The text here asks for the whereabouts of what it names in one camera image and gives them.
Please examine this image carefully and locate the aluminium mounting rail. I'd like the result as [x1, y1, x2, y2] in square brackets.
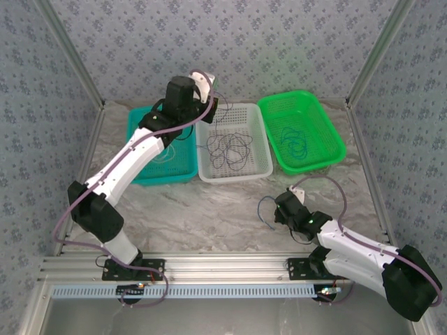
[39, 251, 350, 282]

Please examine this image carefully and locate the thin dark cable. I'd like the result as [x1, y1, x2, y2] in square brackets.
[205, 132, 254, 172]
[213, 89, 233, 140]

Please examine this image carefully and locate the white plastic basket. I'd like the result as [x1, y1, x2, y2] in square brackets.
[194, 103, 274, 185]

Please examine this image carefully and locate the teal plastic basket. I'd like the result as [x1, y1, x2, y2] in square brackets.
[125, 106, 199, 187]

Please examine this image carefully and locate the aluminium frame post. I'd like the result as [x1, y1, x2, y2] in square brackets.
[344, 0, 417, 110]
[34, 0, 106, 110]

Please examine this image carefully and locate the small black circuit board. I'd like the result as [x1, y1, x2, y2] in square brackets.
[116, 283, 147, 298]
[316, 285, 342, 302]

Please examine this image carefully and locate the slotted grey cable duct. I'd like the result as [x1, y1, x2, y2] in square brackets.
[51, 283, 321, 300]

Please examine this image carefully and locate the green plastic basket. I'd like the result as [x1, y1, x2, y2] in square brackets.
[257, 89, 347, 175]

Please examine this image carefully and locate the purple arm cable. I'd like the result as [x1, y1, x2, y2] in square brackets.
[292, 174, 444, 308]
[52, 70, 169, 308]

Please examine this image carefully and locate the thin blue cable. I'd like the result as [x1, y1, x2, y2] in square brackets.
[280, 126, 309, 161]
[257, 195, 280, 231]

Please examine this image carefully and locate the aluminium table side rail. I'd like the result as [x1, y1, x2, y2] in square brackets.
[345, 99, 395, 235]
[54, 104, 106, 256]

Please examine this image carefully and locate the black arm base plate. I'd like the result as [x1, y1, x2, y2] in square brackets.
[101, 257, 166, 281]
[286, 257, 352, 280]

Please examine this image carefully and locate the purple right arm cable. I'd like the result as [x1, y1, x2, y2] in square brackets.
[292, 174, 444, 308]

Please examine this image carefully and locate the thin white cable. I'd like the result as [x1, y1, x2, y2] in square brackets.
[153, 144, 177, 165]

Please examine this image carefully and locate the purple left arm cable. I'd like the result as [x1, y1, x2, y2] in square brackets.
[52, 70, 169, 308]

